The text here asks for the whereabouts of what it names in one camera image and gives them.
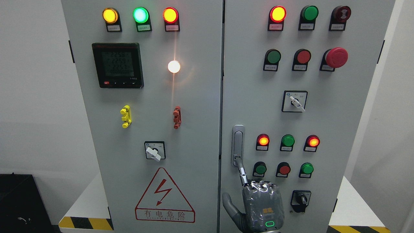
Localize red push button lower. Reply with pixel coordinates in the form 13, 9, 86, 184
276, 162, 291, 178

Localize red lit indicator middle left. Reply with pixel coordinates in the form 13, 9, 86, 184
256, 134, 270, 151

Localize red push button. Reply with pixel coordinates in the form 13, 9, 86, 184
276, 162, 291, 178
291, 49, 311, 71

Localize red lit indicator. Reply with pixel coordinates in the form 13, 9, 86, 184
303, 135, 320, 152
256, 134, 270, 151

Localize dark red buzzer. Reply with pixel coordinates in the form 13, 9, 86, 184
329, 6, 351, 31

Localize white platform hazard stripes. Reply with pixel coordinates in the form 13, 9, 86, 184
327, 177, 390, 233
58, 173, 114, 233

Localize yellow indicator light top left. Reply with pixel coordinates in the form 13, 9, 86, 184
102, 7, 122, 32

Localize white platform hazard stripes right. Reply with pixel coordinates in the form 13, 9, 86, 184
327, 177, 390, 233

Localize red electric warning triangle sticker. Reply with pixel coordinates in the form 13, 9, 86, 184
135, 168, 195, 223

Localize grey cabinet door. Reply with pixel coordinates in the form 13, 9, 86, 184
61, 0, 223, 233
219, 0, 395, 233

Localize green indicator middle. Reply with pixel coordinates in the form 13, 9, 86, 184
280, 134, 295, 152

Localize black box lower left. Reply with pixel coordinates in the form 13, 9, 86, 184
0, 173, 54, 233

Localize green push button lower right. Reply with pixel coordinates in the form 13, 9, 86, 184
299, 162, 314, 179

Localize white platform hazard stripes left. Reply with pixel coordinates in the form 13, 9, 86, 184
58, 173, 114, 233

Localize black selector switch bottom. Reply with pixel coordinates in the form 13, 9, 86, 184
291, 190, 311, 213

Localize yellow plastic clip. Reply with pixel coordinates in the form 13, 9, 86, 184
120, 105, 132, 128

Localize red indicator light left door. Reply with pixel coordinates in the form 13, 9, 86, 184
163, 6, 180, 31

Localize grey right cabinet door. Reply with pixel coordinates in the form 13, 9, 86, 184
219, 0, 395, 233

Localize green push button lower left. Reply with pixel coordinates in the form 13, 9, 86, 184
252, 161, 267, 177

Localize black digital power meter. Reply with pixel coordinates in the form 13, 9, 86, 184
92, 43, 144, 89

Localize red indicator light right top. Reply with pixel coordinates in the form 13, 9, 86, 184
267, 6, 286, 31

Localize white selector switch right upper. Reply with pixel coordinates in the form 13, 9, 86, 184
281, 90, 308, 112

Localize white selector switch left door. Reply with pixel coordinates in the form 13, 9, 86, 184
144, 141, 166, 162

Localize silver door handle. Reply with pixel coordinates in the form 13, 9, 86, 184
232, 125, 245, 167

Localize red plastic clip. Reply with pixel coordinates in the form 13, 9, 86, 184
173, 106, 182, 129

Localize green indicator light right top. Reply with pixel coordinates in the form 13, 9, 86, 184
298, 5, 319, 31

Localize red lit indicator middle right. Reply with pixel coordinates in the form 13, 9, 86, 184
303, 135, 320, 152

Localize green lit indicator light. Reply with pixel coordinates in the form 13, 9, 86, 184
133, 6, 152, 32

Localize green push button upper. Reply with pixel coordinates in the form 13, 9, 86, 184
263, 49, 281, 72

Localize green push button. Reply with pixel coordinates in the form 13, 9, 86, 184
263, 49, 281, 72
252, 161, 267, 177
299, 162, 314, 179

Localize red push button upper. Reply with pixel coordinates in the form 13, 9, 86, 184
291, 49, 311, 71

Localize white lit indicator lamp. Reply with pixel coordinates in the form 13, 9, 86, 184
167, 60, 181, 74

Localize red emergency stop mushroom button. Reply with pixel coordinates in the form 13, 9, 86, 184
320, 47, 348, 72

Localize grey left cabinet door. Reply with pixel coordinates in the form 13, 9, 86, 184
61, 0, 223, 233

